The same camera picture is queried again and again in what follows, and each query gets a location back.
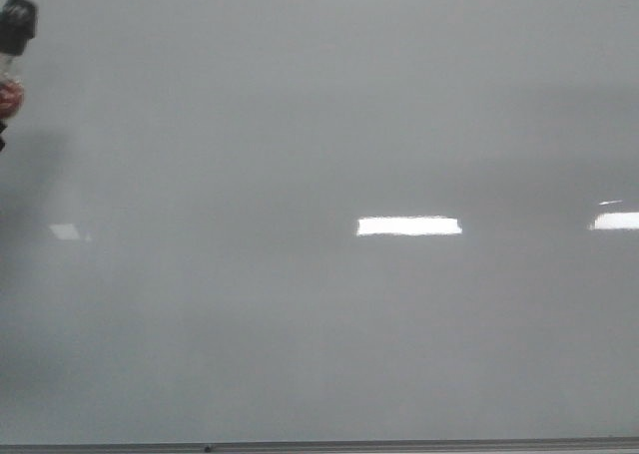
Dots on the white whiteboard with aluminium frame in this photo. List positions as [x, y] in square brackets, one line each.
[322, 220]

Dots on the white black whiteboard marker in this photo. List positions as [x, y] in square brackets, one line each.
[19, 20]

